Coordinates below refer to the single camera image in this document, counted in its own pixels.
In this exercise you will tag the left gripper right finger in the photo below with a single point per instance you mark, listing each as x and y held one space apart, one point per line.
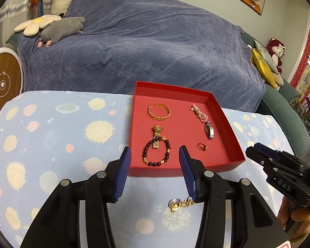
207 187

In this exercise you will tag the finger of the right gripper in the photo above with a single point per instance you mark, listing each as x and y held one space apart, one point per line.
273 154
269 165

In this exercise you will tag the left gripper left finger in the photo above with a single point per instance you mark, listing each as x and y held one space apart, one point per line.
105 187

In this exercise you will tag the silver metal watch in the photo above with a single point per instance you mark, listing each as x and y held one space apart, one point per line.
209 130

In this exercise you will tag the gold link watch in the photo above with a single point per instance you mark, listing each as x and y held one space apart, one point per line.
157 133

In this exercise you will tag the gold chain bangle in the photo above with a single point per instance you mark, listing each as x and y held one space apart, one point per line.
159 111

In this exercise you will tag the red shallow jewelry box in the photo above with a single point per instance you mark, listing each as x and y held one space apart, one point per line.
190 110

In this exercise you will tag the person's right hand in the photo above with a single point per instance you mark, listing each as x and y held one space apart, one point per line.
300 215

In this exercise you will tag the green sofa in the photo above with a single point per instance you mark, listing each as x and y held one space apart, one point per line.
278 105

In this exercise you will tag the gold satin cushion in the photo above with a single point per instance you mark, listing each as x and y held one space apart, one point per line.
263 69

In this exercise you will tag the blue planet print cloth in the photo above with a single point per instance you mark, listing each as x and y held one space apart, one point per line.
49 136

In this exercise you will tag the silver grey cushion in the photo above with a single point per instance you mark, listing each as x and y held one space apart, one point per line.
266 56

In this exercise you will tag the red monkey plush toy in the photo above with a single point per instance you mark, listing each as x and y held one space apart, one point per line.
276 50

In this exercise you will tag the dark blue velvet blanket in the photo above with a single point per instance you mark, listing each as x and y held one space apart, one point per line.
161 41

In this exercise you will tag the round wooden white side table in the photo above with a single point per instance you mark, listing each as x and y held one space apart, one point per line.
11 75

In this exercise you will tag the grey plush toy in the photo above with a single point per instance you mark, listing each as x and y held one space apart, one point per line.
61 29

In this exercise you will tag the cream flower plush cushion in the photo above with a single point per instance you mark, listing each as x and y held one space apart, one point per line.
32 27

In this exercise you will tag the white sheer curtain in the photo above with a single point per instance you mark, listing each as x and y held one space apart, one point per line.
13 13

